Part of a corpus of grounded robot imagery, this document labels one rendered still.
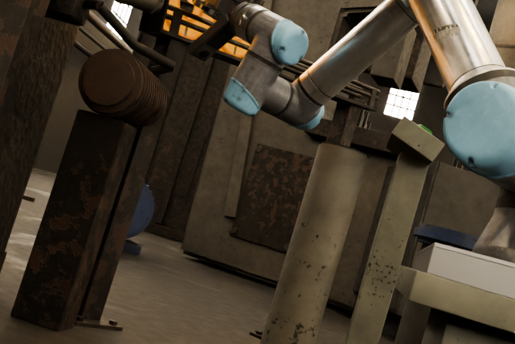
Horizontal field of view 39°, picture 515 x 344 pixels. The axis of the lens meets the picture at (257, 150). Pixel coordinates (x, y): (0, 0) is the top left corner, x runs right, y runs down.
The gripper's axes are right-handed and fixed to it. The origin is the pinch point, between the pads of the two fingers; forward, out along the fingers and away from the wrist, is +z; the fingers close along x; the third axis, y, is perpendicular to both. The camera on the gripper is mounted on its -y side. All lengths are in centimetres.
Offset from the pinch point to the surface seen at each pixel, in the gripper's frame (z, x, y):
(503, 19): 410, -753, 186
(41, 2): -15.1, 37.7, -13.0
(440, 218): 14, -169, -25
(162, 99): -11.5, 2.4, -20.5
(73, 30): 15.0, 12.9, -18.6
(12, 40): -72, 67, -11
